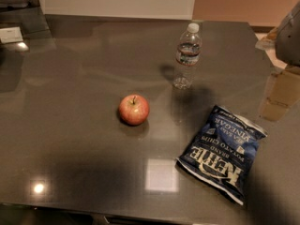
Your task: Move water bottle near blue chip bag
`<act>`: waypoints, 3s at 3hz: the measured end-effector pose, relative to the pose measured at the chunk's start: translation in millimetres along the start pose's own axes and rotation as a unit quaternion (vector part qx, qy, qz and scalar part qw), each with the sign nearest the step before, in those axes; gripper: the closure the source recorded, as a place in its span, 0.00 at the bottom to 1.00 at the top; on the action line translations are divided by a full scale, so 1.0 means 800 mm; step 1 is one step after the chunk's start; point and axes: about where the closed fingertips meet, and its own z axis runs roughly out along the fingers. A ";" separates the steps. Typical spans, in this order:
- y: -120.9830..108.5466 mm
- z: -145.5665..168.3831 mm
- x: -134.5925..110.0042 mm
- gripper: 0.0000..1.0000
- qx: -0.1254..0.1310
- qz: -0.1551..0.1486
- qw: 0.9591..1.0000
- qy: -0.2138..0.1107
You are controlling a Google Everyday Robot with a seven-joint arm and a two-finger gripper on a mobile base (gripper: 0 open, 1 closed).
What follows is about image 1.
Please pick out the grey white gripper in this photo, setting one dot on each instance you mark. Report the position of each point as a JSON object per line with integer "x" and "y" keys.
{"x": 289, "y": 39}

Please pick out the blue Kettle chip bag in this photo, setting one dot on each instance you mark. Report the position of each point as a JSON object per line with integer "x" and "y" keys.
{"x": 222, "y": 152}

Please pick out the clear plastic water bottle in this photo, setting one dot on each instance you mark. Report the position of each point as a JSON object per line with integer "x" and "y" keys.
{"x": 187, "y": 56}

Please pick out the red apple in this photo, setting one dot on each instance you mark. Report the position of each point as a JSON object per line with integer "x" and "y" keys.
{"x": 134, "y": 109}

